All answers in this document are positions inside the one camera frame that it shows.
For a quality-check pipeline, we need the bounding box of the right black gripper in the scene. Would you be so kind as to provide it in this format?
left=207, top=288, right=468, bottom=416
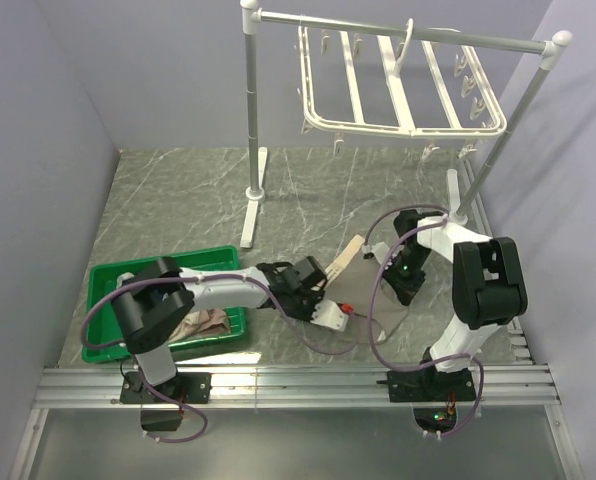
left=380, top=246, right=432, bottom=308

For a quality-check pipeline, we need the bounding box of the taupe beige underwear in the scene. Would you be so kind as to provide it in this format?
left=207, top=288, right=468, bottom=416
left=325, top=235, right=409, bottom=345

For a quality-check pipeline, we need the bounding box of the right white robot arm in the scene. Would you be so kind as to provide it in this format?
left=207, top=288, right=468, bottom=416
left=383, top=209, right=528, bottom=400

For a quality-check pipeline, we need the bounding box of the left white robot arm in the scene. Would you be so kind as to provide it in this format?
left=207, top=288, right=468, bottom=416
left=110, top=256, right=340, bottom=402

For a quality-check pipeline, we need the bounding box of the beige pink underwear pile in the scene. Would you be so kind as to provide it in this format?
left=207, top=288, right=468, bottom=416
left=168, top=309, right=231, bottom=344

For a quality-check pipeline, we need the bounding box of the white clip drying hanger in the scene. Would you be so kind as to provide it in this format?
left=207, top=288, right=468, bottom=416
left=297, top=17, right=508, bottom=152

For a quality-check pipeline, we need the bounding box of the green plastic tray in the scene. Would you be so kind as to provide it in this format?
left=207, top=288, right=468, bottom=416
left=81, top=245, right=248, bottom=364

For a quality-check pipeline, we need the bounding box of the grey white garment rack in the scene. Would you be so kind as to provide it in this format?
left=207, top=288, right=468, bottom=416
left=240, top=1, right=573, bottom=249

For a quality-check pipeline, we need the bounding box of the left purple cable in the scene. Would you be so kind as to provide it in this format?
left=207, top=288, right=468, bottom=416
left=81, top=271, right=379, bottom=444

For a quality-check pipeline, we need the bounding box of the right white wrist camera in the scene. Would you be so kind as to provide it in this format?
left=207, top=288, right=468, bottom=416
left=361, top=242, right=390, bottom=263

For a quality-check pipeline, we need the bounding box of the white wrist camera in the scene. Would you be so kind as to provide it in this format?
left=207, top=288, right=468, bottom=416
left=361, top=242, right=390, bottom=263
left=310, top=299, right=350, bottom=332

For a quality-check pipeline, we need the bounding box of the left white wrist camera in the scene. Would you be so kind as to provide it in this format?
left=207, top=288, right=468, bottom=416
left=310, top=299, right=350, bottom=332

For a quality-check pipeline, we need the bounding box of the aluminium rail base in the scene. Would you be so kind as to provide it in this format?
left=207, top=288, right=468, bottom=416
left=10, top=364, right=584, bottom=479

